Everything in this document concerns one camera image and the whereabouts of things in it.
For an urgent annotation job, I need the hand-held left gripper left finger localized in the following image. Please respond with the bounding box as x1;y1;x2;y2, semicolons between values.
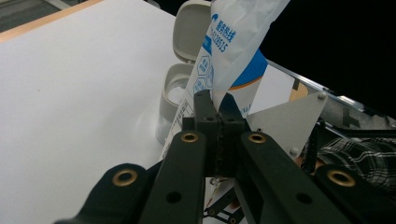
181;89;222;177

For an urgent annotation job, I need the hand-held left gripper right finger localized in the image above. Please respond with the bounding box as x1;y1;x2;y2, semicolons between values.
219;92;251;175

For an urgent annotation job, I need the blue and white bag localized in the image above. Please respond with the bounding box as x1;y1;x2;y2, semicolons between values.
160;0;291;189

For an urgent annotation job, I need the white jar with hinged lid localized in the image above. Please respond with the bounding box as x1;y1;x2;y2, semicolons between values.
155;0;217;147

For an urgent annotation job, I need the black tape strip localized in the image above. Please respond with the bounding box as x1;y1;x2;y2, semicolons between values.
291;77;303;92

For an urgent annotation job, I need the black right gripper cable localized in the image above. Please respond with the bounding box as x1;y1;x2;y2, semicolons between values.
301;119;327;175

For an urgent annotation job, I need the aluminium rail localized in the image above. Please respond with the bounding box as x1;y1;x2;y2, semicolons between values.
266;58;396;126

